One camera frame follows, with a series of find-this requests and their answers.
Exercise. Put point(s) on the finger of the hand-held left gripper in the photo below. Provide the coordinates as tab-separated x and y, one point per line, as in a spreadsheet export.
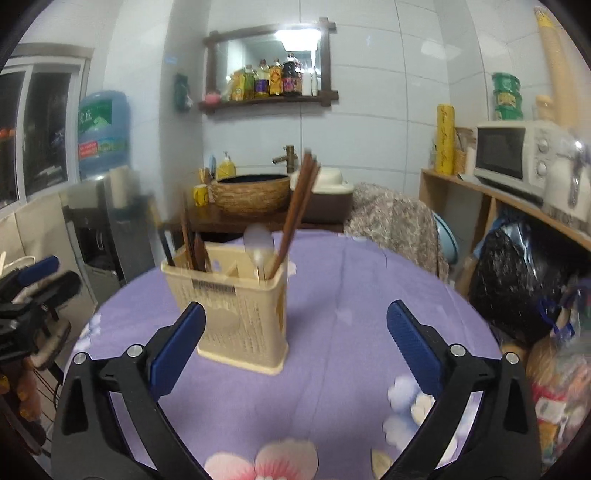
55	284
39	268

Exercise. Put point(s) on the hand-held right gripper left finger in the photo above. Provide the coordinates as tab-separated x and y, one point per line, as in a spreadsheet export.
178	350

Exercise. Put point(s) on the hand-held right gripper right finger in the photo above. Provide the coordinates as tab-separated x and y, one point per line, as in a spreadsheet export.
413	346

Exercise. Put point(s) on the beige plastic utensil holder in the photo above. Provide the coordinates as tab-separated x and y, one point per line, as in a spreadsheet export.
240	323

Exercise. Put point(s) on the plain black chopstick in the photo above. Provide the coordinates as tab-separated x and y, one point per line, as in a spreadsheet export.
165	247

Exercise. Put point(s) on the brown wooden chopstick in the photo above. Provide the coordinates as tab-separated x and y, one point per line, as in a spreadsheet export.
311	184
298	184
306	184
185	230

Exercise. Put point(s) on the grey plastic spoon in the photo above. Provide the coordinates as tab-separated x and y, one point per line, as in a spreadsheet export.
258	240

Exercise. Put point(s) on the person's left hand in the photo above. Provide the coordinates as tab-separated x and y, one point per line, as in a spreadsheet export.
21	390

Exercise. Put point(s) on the grey water dispenser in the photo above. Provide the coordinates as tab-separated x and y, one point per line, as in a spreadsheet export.
101	240

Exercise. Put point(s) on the purple floral tablecloth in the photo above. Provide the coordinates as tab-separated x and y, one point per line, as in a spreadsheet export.
332	332

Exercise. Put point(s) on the blue plastic basin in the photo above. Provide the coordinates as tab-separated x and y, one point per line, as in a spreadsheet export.
450	240

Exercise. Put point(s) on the beige cup tube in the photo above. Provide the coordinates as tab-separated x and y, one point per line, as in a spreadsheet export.
121	187

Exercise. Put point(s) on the black plastic bag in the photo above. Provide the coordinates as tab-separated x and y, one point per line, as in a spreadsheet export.
512	281

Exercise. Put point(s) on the patterned grey cloth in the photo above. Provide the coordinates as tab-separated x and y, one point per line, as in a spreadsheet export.
392	221

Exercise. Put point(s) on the dark wooden vanity counter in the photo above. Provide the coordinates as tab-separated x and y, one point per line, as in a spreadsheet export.
203	221

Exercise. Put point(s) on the window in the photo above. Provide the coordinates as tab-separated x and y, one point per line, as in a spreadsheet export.
41	129

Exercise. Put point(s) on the blue water jug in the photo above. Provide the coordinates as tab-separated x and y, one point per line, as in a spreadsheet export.
104	134

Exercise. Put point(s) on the colourful plastic bags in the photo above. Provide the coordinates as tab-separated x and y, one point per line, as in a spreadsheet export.
558	392

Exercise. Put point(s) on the yellow cup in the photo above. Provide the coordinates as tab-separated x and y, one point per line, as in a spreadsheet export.
202	194

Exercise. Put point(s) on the light wooden shelf unit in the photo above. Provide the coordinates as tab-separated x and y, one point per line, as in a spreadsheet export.
461	194

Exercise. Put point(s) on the white and brown rice cooker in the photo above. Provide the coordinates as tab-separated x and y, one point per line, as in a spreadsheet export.
330	198

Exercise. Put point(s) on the wicker wash basin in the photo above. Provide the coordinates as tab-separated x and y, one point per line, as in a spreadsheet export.
251	196

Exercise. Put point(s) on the yellow soap bottle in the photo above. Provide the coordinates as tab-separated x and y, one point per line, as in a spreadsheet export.
226	168

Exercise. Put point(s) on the white microwave oven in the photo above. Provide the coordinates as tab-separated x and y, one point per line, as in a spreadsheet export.
503	157

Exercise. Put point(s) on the yellow roll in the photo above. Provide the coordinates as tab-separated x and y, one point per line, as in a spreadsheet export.
446	138

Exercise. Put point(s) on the bronze faucet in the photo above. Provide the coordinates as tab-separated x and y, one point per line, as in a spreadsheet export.
287	159

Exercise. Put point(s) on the stack of green bowls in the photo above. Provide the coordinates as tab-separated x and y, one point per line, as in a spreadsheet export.
506	97

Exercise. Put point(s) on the row of bottles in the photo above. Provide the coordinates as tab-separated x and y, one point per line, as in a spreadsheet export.
272	81

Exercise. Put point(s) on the tall beige roll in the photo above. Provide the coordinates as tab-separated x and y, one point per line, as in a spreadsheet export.
556	69

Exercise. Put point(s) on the wooden framed mirror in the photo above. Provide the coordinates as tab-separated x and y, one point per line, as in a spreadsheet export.
272	41

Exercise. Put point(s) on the green wall holder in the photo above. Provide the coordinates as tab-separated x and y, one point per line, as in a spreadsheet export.
183	92

